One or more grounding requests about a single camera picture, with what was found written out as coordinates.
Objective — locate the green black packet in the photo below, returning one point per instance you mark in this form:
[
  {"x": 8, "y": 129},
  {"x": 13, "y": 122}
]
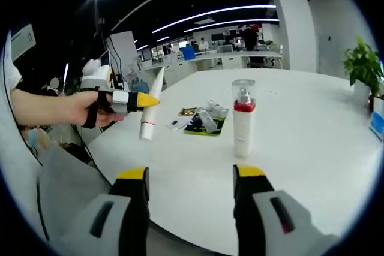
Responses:
[{"x": 195, "y": 127}]

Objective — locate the green plant in white pot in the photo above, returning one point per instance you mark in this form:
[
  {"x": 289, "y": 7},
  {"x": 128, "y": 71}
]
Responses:
[{"x": 361, "y": 61}]

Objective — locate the tall white skincare pump bottle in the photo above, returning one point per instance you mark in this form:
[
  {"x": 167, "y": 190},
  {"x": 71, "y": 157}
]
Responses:
[{"x": 243, "y": 130}]

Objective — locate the white background counter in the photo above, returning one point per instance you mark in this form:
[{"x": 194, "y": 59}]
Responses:
[{"x": 216, "y": 59}]

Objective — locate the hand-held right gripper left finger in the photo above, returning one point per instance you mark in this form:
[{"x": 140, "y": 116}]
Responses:
[{"x": 126, "y": 208}]

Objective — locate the white skincare tube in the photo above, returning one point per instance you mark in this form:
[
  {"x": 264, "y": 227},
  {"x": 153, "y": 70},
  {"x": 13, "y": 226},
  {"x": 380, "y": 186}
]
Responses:
[{"x": 150, "y": 118}]

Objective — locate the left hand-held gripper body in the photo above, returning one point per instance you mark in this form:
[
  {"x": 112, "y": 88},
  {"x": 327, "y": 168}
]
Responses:
[{"x": 96, "y": 80}]

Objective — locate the white ceiling air conditioner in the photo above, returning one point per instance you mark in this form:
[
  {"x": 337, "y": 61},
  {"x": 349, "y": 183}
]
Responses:
[{"x": 23, "y": 40}]

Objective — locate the ceiling light strip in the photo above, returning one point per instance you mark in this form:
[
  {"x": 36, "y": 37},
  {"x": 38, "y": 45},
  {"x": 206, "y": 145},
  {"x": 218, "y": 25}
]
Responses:
[
  {"x": 216, "y": 13},
  {"x": 234, "y": 23}
]

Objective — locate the person's left hand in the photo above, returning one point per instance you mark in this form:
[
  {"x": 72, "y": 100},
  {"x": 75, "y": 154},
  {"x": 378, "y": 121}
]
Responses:
[{"x": 90, "y": 109}]

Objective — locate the blue storage bin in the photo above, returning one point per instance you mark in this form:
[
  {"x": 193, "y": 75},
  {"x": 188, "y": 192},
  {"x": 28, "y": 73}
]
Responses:
[{"x": 189, "y": 53}]

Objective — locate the blue water jug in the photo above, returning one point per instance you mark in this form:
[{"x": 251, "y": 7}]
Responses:
[{"x": 138, "y": 85}]

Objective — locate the person in white shirt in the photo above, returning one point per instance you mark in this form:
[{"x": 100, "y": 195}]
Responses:
[{"x": 60, "y": 184}]

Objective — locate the blue white box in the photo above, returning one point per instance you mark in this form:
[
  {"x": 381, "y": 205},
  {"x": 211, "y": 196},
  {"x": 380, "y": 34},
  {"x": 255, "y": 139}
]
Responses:
[{"x": 377, "y": 124}]

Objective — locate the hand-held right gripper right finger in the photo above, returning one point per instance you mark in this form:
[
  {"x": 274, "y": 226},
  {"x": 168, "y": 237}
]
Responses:
[{"x": 249, "y": 208}]

